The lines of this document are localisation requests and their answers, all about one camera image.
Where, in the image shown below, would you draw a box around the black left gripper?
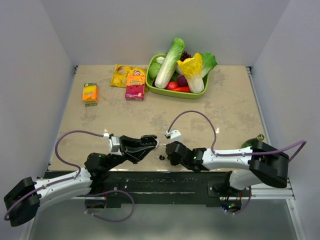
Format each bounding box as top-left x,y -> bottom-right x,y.
104,135 -> 155,172

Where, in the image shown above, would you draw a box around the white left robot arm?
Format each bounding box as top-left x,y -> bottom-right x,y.
3,132 -> 159,227

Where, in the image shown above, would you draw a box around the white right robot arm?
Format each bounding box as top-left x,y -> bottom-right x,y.
165,141 -> 289,197

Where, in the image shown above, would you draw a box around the red snack box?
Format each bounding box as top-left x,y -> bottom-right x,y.
124,75 -> 146,101

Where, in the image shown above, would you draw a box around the green plastic tray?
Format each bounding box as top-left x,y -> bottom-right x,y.
145,54 -> 210,100

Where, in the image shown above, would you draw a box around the orange toy carrot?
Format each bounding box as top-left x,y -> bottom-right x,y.
173,86 -> 191,93

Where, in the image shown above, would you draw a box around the orange sponge pack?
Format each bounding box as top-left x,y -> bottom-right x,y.
82,83 -> 99,107

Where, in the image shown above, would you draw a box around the red toy tomato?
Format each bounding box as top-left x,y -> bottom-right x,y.
165,81 -> 179,91

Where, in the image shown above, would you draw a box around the green glass bottle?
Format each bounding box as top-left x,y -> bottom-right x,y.
241,134 -> 265,148

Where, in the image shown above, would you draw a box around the purple toy onion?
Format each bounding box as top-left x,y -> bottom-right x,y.
176,75 -> 188,87

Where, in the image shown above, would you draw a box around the yellow chips bag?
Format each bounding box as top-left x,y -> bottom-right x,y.
110,64 -> 147,88

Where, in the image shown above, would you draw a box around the green round toy vegetable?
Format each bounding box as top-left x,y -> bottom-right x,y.
148,62 -> 162,79

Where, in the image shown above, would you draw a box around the yellow napa cabbage toy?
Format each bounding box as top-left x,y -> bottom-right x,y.
176,52 -> 204,94

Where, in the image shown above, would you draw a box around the green napa cabbage toy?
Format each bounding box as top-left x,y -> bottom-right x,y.
154,38 -> 186,89

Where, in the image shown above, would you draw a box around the white toy garlic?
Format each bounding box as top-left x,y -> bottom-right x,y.
156,56 -> 165,65

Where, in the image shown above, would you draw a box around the green lettuce leaf toy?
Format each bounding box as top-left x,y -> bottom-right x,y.
200,52 -> 218,78

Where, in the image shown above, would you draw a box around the dark toy grapes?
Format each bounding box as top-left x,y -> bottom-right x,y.
180,51 -> 192,62

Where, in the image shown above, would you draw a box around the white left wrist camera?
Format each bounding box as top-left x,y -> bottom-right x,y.
103,132 -> 121,156

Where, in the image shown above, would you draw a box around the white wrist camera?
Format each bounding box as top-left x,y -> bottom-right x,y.
103,132 -> 121,156
165,129 -> 183,143

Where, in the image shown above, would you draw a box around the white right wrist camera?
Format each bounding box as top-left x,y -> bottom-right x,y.
165,129 -> 183,143

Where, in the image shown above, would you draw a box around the black base frame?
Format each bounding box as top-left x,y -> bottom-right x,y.
42,170 -> 253,209

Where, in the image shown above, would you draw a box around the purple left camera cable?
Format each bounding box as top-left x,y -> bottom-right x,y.
3,129 -> 106,221

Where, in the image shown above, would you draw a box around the purple camera cable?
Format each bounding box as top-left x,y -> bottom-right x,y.
167,110 -> 307,157
3,129 -> 106,221

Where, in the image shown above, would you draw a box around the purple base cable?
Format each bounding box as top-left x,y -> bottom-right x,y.
84,189 -> 135,223

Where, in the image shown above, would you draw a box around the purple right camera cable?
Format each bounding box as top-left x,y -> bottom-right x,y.
167,110 -> 307,157

